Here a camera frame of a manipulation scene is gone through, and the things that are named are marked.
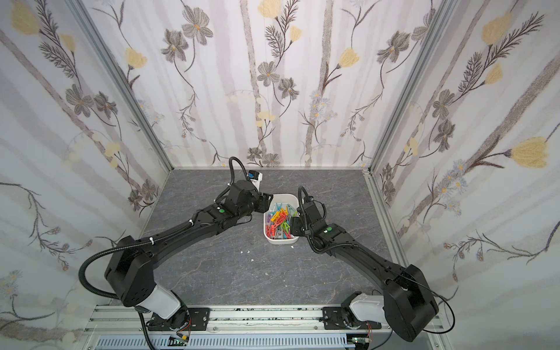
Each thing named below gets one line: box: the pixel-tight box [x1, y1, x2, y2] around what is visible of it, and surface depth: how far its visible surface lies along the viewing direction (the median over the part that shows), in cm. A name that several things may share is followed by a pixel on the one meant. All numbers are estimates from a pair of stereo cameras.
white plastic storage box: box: [263, 193, 300, 245], surface depth 97 cm
